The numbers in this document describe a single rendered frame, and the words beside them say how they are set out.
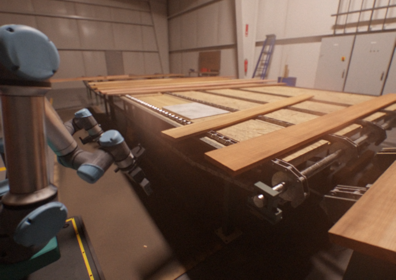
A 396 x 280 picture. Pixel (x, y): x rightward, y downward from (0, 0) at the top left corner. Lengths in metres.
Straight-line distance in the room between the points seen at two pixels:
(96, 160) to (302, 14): 7.74
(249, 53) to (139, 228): 7.85
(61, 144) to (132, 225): 1.22
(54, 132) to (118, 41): 13.35
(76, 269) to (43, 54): 1.03
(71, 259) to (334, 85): 6.52
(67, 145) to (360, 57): 6.36
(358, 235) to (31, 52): 0.81
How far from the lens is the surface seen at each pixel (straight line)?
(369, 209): 0.70
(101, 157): 0.75
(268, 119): 1.75
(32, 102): 0.59
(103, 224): 1.98
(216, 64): 10.35
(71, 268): 1.33
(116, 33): 14.09
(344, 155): 1.55
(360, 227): 0.62
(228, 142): 1.18
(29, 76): 0.56
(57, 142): 0.80
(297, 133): 1.36
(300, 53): 7.83
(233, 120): 1.54
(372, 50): 6.46
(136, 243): 1.74
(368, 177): 2.93
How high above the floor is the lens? 1.29
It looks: 19 degrees down
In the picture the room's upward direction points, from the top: straight up
